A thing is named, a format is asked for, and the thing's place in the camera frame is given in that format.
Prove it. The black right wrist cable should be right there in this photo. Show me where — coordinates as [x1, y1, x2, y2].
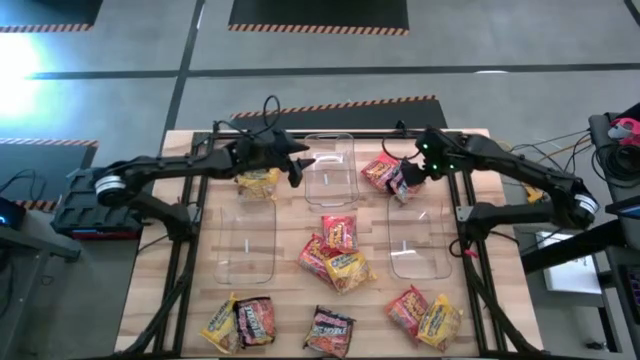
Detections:
[381, 130, 419, 162]

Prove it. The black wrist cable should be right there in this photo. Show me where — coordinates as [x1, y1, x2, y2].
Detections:
[212, 93, 282, 139]
[381, 130, 419, 162]

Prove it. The dark tablet screen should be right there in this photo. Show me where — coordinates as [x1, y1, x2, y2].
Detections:
[604, 195, 640, 222]

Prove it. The black tray left of table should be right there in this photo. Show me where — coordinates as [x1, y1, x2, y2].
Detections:
[51, 167, 157, 241]

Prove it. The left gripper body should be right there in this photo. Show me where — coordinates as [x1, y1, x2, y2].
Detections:
[233, 128, 297, 175]

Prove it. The grey metal bracket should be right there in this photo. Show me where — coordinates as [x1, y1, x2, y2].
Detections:
[454, 203, 476, 224]

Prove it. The red Maruchan ramen packet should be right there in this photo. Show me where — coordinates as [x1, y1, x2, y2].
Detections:
[321, 214, 360, 254]
[383, 284, 430, 344]
[297, 232, 341, 284]
[360, 152, 401, 194]

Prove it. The black device with blue light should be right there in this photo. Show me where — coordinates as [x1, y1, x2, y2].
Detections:
[0, 196, 27, 232]

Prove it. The black hazard-striped floor mat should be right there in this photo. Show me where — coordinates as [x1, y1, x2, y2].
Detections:
[0, 0, 105, 34]
[229, 94, 450, 131]
[0, 137, 100, 212]
[227, 0, 411, 37]

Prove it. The dark keyboard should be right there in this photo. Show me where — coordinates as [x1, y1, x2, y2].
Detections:
[618, 263, 640, 324]

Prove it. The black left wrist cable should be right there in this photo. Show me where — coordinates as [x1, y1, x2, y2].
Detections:
[212, 93, 282, 139]

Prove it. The black Fire Noodle packet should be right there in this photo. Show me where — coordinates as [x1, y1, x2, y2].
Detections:
[302, 304, 357, 359]
[388, 163, 424, 204]
[233, 295, 277, 349]

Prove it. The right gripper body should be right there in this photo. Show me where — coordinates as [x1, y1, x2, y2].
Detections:
[413, 127, 470, 180]

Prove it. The black diagonal beam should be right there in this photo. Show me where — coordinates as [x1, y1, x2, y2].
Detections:
[519, 218, 640, 275]

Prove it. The pink and white tool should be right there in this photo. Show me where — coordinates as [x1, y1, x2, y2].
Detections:
[607, 117, 640, 147]

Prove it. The white box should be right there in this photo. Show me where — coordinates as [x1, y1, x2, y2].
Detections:
[535, 230, 603, 295]

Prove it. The grey side desk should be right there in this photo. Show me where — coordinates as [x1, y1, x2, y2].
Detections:
[0, 197, 82, 360]

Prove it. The clear plastic bin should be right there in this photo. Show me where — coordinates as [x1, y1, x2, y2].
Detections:
[387, 196, 454, 281]
[303, 132, 360, 207]
[213, 197, 278, 286]

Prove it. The grey equipment cart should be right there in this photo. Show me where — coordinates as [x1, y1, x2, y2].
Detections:
[588, 102, 640, 201]

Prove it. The yellow cable with plug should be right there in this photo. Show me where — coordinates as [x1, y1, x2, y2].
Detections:
[509, 139, 591, 204]

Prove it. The coiled black cable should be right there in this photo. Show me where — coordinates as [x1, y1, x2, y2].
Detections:
[591, 143, 640, 182]

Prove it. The yellow Maruchan ramen packet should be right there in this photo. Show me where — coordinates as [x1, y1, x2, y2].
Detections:
[323, 251, 378, 295]
[198, 292, 241, 355]
[415, 293, 465, 353]
[233, 167, 282, 202]

